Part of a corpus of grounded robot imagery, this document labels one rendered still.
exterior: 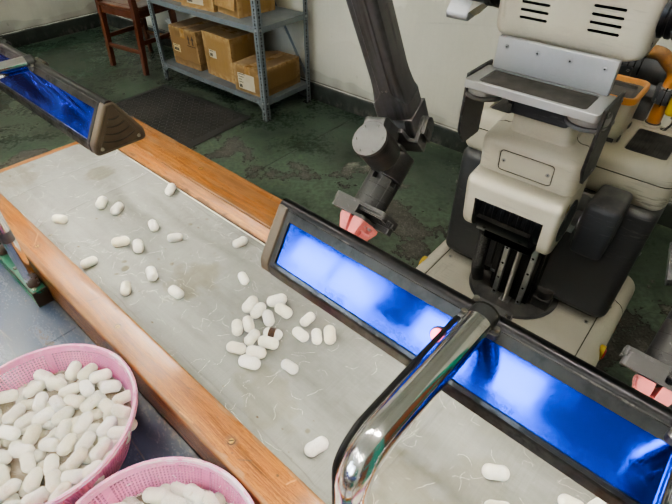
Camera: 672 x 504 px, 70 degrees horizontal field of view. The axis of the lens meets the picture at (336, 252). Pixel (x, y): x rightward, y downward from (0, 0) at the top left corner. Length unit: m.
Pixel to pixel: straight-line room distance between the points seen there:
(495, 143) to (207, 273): 0.68
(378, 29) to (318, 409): 0.55
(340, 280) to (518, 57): 0.70
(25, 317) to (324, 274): 0.78
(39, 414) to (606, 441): 0.74
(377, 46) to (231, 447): 0.59
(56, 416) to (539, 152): 1.00
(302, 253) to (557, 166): 0.74
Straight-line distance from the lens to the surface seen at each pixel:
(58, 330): 1.07
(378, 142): 0.74
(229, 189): 1.16
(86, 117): 0.80
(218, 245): 1.04
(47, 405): 0.89
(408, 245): 2.18
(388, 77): 0.77
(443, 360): 0.34
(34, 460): 0.84
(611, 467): 0.40
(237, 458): 0.71
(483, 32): 2.70
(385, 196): 0.79
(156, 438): 0.86
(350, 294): 0.44
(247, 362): 0.79
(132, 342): 0.86
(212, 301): 0.92
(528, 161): 1.13
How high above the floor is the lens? 1.39
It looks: 41 degrees down
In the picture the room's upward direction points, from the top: straight up
